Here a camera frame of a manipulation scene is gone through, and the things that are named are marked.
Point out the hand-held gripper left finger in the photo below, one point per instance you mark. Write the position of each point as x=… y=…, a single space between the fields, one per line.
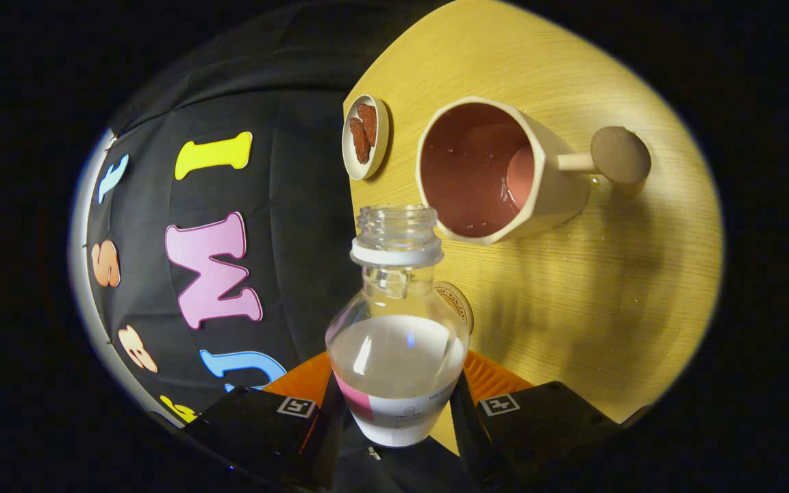
x=251 y=424

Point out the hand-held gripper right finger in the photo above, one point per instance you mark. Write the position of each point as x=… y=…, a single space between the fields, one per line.
x=545 y=424

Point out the round brown coaster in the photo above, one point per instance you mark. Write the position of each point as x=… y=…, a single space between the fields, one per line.
x=461 y=308

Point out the clear plastic juice bottle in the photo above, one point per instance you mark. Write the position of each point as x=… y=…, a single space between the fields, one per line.
x=398 y=356

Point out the beige cup with pink inside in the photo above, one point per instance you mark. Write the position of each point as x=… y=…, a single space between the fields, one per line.
x=545 y=185

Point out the wooden table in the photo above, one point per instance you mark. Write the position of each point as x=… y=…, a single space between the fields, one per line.
x=572 y=308

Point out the black backdrop cloth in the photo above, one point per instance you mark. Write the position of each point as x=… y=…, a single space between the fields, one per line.
x=298 y=205

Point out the red meat piece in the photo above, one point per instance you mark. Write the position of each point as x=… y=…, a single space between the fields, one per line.
x=368 y=123
x=359 y=140

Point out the round white plate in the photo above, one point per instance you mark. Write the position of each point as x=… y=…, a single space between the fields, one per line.
x=381 y=137

